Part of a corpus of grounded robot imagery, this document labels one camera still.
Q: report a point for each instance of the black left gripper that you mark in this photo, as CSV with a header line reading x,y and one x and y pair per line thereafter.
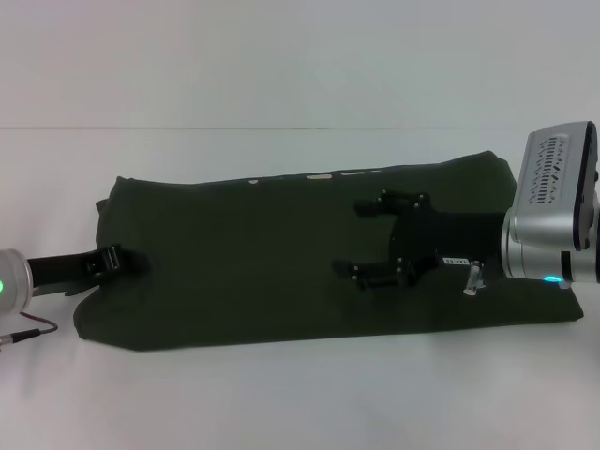
x,y
56,269

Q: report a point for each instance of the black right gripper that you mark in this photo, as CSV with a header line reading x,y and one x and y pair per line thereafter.
x,y
450,239

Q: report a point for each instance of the dark green t-shirt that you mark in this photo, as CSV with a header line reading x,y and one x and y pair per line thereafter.
x,y
262,262

